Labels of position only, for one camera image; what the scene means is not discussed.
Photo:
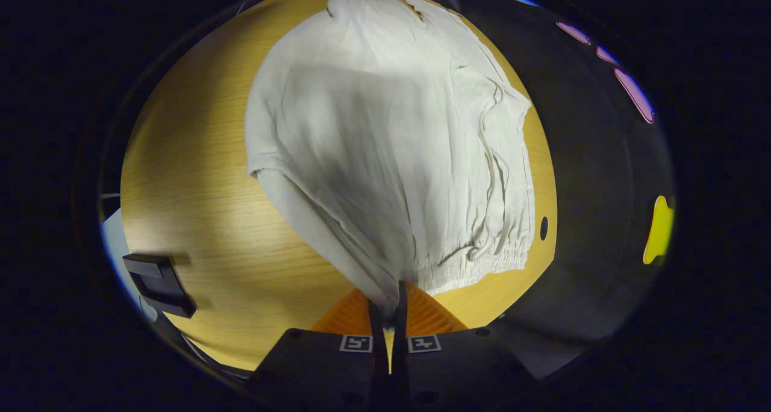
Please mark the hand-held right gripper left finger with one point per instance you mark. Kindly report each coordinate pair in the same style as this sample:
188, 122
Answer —
378, 370

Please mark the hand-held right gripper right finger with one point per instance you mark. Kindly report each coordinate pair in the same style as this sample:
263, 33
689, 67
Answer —
402, 370

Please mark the white jeans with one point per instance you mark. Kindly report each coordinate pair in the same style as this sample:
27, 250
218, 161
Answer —
385, 159

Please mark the black table bracket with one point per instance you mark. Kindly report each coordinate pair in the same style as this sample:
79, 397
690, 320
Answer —
159, 282

